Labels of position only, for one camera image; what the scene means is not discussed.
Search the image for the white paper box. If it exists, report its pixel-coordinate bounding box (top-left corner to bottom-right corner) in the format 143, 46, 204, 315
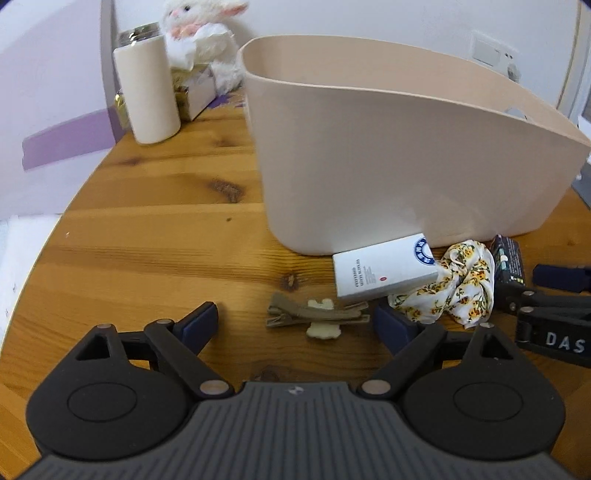
332, 233, 440, 299

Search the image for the dark small packet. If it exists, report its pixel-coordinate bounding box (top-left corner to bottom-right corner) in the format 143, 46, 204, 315
488, 234, 526, 287

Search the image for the gold and white gift box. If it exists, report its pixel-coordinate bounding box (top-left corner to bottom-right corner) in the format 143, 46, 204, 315
113, 63, 217, 123

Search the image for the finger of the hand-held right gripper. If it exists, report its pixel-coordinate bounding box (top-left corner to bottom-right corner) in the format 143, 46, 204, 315
532, 264, 591, 293

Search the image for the floral fabric scrunchie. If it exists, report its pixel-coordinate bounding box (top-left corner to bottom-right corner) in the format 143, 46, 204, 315
387, 239, 496, 329

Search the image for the khaki hair clip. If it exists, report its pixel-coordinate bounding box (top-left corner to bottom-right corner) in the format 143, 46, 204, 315
265, 292, 371, 341

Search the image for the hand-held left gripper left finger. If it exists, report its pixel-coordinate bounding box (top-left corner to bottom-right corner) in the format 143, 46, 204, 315
75, 301, 233, 400

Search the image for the white insulated bottle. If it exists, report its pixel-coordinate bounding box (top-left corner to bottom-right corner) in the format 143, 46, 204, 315
113, 25, 182, 145

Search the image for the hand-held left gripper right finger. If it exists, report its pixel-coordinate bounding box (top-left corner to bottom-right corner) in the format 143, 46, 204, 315
356, 304, 517, 400

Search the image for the white wall socket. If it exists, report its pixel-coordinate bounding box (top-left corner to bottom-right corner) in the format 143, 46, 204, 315
470, 30, 522, 82

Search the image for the beige plastic storage bin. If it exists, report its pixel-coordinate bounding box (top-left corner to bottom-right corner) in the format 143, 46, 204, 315
236, 36, 591, 256

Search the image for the white plush bunny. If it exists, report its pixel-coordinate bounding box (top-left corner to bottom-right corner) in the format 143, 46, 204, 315
159, 0, 250, 92

